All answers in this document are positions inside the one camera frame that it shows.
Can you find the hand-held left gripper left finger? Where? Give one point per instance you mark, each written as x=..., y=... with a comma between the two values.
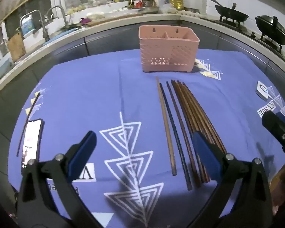
x=84, y=154

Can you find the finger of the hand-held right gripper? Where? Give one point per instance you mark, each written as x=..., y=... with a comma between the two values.
x=283, y=136

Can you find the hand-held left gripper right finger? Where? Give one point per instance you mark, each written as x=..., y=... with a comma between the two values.
x=205, y=154

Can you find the reddish brown chopstick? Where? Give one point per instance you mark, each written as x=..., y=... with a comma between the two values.
x=201, y=111

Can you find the bunch of chopsticks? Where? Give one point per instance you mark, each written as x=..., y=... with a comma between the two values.
x=166, y=128

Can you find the pink plastic utensil basket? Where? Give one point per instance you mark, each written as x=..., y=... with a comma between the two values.
x=168, y=52

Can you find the small white device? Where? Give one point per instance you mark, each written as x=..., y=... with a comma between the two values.
x=262, y=90

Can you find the black smartphone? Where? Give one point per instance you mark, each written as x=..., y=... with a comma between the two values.
x=32, y=142

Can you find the blue printed tablecloth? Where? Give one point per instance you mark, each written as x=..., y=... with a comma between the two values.
x=97, y=95

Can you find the thin dark stick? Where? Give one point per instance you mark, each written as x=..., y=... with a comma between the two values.
x=28, y=121

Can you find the gas stove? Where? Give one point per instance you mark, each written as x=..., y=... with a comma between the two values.
x=256, y=36

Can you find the black lidded pot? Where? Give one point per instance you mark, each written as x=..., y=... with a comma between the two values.
x=272, y=29

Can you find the blue plastic basin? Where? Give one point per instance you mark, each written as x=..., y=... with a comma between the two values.
x=1, y=66

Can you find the wooden cutting board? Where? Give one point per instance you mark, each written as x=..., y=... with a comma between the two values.
x=16, y=47

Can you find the purple vegetable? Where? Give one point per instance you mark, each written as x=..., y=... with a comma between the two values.
x=85, y=21

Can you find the black wok with ladle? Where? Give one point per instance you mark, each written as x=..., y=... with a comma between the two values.
x=231, y=14

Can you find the blue and white detergent bottle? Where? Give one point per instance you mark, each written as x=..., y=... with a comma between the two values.
x=27, y=26

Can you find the tall steel faucet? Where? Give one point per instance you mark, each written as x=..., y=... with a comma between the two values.
x=61, y=10

